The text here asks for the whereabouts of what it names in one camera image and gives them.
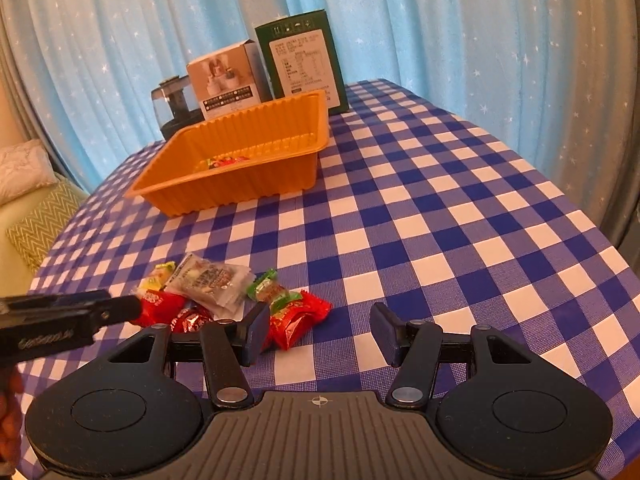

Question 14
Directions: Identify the blue star curtain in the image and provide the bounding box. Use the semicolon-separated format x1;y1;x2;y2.
0;0;640;196

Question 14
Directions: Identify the multicoloured candy in wrapper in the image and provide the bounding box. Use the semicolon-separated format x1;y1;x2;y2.
206;155;251;170

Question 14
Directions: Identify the person's left hand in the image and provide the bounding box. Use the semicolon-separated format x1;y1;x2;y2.
0;364;24;463

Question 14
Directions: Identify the white pillow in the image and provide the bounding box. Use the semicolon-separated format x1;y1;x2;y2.
0;140;59;204

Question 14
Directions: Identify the orange plastic tray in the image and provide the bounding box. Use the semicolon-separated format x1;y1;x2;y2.
125;89;331;217

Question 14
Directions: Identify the blue white checkered tablecloth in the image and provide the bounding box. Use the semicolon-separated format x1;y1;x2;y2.
27;78;640;480

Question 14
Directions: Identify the black appliance with clear lid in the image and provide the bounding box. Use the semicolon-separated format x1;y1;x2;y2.
151;75;207;142

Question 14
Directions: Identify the green cardboard box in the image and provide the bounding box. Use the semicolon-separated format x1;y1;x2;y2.
254;10;351;114

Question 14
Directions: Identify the white cardboard box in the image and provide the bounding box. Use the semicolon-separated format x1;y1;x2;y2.
187;39;274;122

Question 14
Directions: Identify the light green sofa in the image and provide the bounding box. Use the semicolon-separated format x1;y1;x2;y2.
0;174;89;293

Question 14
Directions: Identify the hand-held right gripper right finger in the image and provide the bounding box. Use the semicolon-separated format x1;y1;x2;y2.
369;304;539;409

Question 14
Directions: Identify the clear snack packet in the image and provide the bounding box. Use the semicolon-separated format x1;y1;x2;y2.
164;253;255;320

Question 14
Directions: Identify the green zigzag pillow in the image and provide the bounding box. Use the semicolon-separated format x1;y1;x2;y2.
5;182;87;274

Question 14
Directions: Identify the green-ended candy packet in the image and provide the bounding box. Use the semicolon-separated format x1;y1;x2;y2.
246;268;291;317

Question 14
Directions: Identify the grey curtain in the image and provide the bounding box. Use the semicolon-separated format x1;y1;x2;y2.
0;0;92;196

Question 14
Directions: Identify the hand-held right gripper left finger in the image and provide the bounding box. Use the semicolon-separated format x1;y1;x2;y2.
107;303;273;409

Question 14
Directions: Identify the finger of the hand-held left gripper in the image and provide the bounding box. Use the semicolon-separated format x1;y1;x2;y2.
0;290;144;335

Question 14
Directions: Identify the yellow candy packet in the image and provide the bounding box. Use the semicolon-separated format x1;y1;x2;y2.
137;261;177;295

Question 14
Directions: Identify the red snack packet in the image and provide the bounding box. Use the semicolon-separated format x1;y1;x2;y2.
268;294;334;352
129;291;187;329
170;306;215;335

